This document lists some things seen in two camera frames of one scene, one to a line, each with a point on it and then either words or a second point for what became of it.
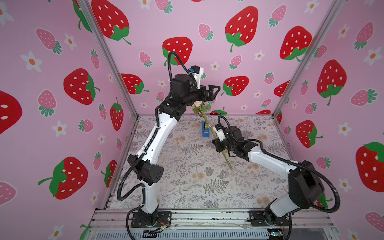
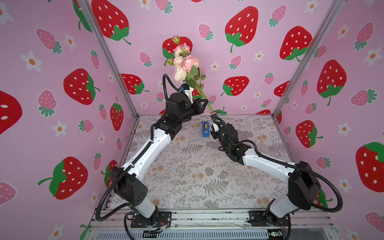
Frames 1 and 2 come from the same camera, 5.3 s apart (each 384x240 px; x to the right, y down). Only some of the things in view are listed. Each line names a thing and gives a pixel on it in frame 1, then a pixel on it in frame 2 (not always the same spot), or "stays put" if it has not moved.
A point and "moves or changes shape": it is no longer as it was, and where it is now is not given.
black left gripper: (207, 97) to (197, 109)
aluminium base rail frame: (118, 225) stays put
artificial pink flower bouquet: (198, 106) moves or changes shape
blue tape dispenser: (205, 130) stays put
